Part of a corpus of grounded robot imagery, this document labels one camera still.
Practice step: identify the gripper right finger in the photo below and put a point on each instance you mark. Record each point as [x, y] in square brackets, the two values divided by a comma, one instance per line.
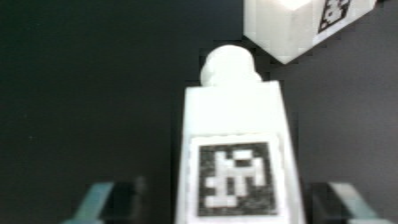
[337, 205]

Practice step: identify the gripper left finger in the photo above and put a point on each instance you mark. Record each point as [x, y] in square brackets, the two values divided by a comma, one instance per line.
[113, 204]

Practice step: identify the white leg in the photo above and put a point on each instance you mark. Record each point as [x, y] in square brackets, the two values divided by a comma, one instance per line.
[239, 186]

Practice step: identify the white square table top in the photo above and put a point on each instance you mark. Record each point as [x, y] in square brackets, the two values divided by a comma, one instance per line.
[291, 24]

